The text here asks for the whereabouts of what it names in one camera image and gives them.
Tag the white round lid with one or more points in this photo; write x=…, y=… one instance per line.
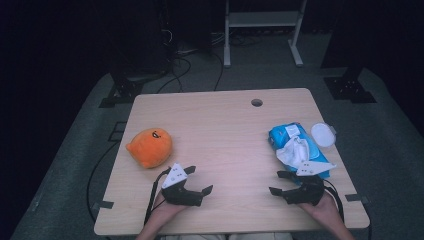
x=322, y=135

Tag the orange plush toy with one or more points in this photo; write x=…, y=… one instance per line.
x=150, y=148

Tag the white wet wipe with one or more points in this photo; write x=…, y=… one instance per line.
x=293, y=151

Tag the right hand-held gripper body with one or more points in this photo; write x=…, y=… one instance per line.
x=306, y=195

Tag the white metal desk frame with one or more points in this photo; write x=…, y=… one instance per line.
x=263, y=19

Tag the blue wet wipes pack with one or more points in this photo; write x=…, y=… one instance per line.
x=280, y=135

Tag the grey tape strip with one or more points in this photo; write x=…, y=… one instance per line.
x=103, y=204
x=356, y=198

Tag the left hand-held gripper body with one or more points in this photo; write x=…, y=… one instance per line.
x=181, y=196

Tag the person's right hand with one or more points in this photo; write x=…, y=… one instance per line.
x=325, y=210

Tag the person's left hand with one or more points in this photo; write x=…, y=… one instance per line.
x=165, y=210

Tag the dark equipment tower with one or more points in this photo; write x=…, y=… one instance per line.
x=140, y=40

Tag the black stand base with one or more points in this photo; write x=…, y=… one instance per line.
x=348, y=90
x=123, y=91

